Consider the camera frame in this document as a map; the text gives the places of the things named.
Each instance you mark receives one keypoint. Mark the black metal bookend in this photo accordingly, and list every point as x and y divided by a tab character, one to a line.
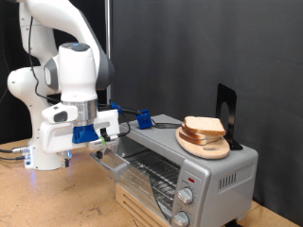
232	101

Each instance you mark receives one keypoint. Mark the black spatula with blue block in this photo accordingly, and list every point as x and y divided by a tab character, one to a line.
144	119

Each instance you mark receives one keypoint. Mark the silver oven knob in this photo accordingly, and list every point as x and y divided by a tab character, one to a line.
182	219
186	195

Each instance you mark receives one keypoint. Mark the black backdrop cloth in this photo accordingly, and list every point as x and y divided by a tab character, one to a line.
8	47

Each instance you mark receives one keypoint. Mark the vertical metal pole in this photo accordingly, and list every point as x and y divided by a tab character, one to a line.
108	19

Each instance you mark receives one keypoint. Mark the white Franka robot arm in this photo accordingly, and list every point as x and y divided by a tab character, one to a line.
47	63

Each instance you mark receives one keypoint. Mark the silver toaster oven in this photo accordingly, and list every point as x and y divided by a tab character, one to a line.
227	164

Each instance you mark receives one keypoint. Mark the round wooden cutting board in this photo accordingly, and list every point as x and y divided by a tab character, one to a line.
205	151

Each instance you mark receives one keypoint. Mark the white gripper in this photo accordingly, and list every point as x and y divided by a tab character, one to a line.
53	138

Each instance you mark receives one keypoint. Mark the dark grey backdrop cloth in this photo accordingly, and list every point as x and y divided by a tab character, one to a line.
189	47

